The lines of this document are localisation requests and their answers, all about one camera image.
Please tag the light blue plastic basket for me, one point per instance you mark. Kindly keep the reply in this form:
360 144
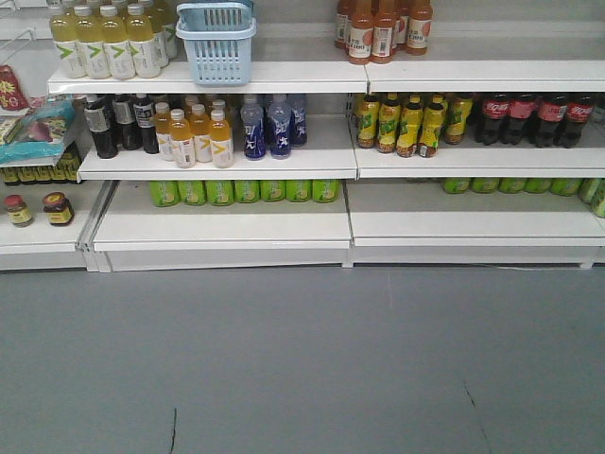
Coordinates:
217 38

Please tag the coke bottle red label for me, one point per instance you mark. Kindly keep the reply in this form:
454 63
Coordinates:
550 114
576 116
495 108
521 109

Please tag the green soda bottle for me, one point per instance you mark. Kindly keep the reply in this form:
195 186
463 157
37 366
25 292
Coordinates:
192 192
220 192
325 191
246 191
272 190
298 190
164 193

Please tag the blue sports drink bottle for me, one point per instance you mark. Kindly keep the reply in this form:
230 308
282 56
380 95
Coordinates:
252 116
279 115
298 135

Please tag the orange vitamin drink bottle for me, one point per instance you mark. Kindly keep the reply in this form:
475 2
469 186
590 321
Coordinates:
200 128
221 140
161 122
181 140

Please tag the yellow iced tea bottle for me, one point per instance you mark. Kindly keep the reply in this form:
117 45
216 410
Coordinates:
366 113
433 116
410 122
459 111
388 122

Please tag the white shelf unit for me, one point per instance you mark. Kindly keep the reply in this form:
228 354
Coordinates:
389 210

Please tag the dark tea bottle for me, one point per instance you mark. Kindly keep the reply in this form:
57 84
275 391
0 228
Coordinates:
144 113
99 123
125 119

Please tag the orange C100 juice bottle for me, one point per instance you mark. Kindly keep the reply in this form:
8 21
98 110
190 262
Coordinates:
359 45
383 26
419 26

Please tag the sauce jar red lid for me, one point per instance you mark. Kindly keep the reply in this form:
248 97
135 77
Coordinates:
58 209
18 211

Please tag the pale green drink bottle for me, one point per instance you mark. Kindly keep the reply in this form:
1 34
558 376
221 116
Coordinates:
65 39
91 43
142 42
116 43

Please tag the teal snack bag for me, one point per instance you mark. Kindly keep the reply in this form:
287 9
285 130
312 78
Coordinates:
44 133

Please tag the red snack bag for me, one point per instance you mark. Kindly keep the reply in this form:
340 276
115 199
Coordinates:
11 95

